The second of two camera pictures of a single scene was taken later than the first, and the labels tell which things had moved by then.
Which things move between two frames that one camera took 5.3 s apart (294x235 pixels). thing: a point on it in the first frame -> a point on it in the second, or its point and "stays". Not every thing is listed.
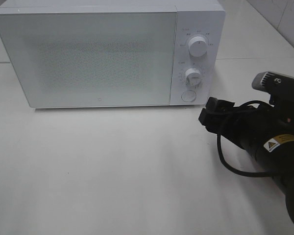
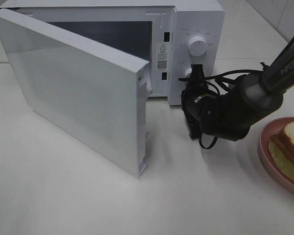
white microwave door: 69,59 -> 98,97
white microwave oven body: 115,54 stays
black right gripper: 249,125 -> 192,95
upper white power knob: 198,47 stays
